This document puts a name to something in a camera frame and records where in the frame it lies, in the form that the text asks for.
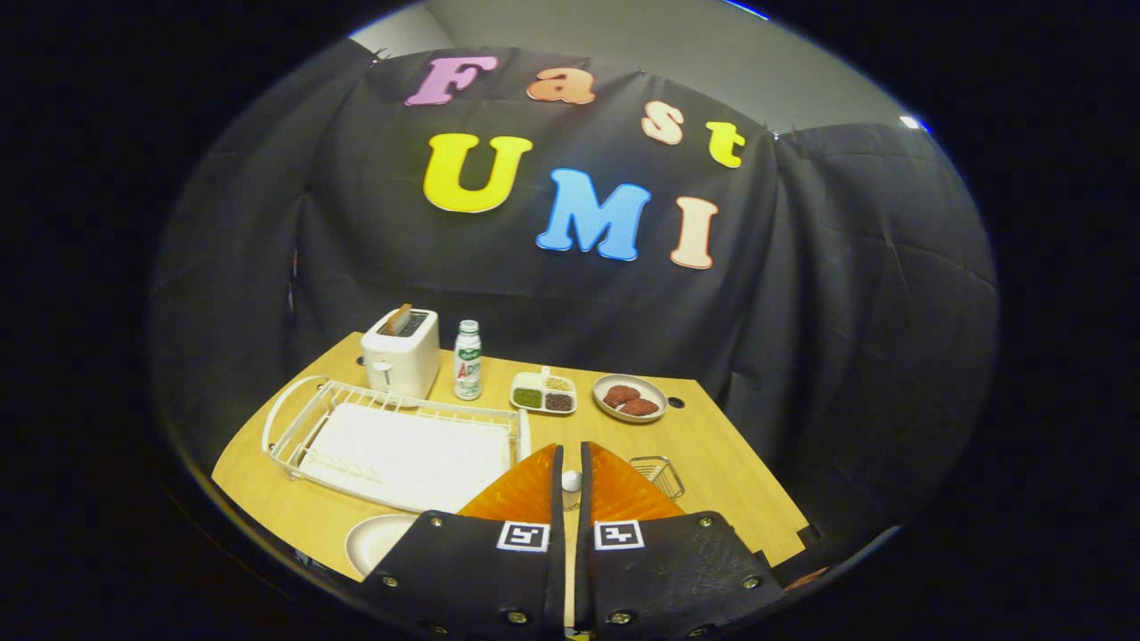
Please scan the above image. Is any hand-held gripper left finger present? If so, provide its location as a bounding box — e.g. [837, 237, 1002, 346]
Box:
[356, 442, 566, 641]

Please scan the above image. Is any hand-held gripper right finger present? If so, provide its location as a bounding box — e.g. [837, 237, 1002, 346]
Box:
[579, 441, 789, 641]

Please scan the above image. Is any metal wire basket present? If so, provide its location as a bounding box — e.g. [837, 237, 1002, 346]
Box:
[629, 455, 686, 499]

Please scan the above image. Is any white round plate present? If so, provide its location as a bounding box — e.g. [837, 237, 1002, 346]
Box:
[345, 514, 419, 578]

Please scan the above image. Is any white wire dish rack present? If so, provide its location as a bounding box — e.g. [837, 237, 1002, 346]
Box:
[261, 376, 533, 515]

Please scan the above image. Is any white divided dish of beans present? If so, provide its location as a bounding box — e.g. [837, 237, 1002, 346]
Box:
[509, 367, 578, 417]

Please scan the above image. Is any small plate with meat patties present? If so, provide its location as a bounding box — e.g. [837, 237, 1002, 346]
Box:
[592, 374, 669, 424]

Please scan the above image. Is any white drain tray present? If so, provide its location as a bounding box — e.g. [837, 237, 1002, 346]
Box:
[298, 402, 516, 515]

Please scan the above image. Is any white bottle with green label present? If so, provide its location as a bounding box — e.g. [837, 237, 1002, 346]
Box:
[452, 320, 484, 402]

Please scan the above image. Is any white toaster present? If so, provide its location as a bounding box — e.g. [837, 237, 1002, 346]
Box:
[361, 308, 441, 402]

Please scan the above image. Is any black backdrop cloth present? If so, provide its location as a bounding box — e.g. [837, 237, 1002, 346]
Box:
[147, 45, 998, 553]

